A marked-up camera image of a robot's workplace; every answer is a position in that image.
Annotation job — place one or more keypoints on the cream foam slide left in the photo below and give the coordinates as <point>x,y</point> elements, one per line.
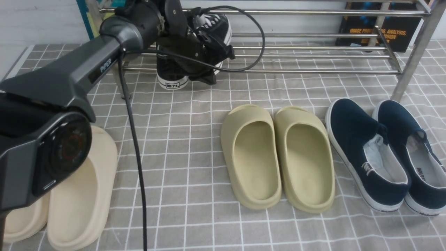
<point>24,222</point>

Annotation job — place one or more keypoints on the olive foam slide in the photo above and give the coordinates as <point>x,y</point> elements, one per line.
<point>249,148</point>
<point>306,161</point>

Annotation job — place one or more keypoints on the olive foam slide right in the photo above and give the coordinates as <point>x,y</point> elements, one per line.
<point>306,161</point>

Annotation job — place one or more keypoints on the olive foam slide left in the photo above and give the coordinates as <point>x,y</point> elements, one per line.
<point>249,148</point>

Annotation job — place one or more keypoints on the navy slip-on shoe left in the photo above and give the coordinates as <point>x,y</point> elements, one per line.
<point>362,143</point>

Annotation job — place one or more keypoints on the cream foam slide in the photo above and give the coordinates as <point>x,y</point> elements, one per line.
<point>79,206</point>
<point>24,222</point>

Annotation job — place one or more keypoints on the navy slip-on shoe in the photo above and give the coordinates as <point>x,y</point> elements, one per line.
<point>427,192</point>
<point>362,143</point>

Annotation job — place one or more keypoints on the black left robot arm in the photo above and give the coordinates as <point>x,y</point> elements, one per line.
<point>46,118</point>

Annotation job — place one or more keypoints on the cream foam slide right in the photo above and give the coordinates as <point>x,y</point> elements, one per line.
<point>79,206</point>

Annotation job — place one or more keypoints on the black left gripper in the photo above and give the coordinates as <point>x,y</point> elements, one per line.
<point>190,55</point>

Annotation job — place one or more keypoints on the metal shoe rack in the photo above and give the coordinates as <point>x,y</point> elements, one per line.
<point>378,48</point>

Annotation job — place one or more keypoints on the navy slip-on shoe right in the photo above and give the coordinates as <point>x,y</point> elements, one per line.
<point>427,192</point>

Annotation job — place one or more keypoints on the black canvas sneaker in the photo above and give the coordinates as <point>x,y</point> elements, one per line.
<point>213,31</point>

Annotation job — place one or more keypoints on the dark book orange text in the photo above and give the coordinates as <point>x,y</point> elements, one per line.
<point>398,31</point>

